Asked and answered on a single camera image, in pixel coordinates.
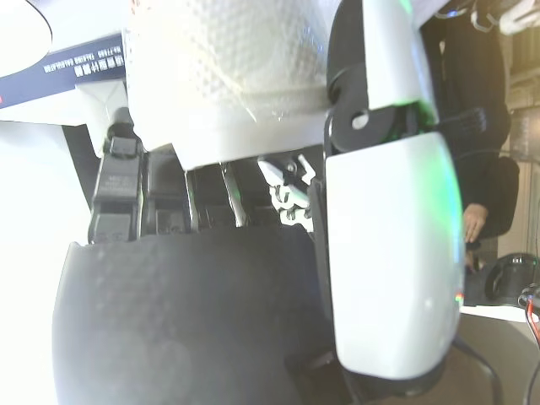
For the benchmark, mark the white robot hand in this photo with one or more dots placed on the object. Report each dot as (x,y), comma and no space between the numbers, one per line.
(190,316)

